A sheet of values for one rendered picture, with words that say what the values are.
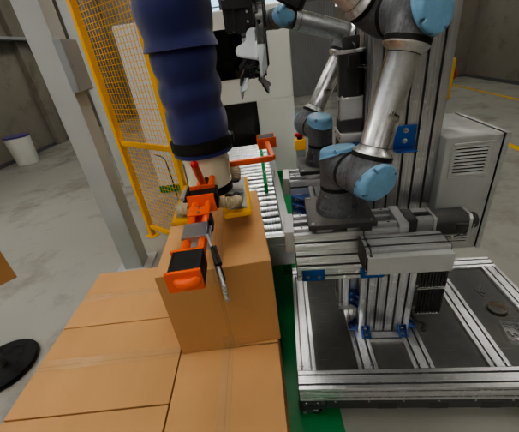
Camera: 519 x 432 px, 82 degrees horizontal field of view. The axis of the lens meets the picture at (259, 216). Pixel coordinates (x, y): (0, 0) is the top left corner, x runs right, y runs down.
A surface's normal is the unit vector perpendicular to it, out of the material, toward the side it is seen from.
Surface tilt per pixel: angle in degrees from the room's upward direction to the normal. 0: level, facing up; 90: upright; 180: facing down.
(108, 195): 90
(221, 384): 0
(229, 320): 90
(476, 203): 90
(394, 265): 90
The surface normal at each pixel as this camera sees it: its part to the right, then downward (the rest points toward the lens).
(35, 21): 0.04, 0.48
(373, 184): 0.36, 0.52
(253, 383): -0.12, -0.87
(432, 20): 0.40, 0.29
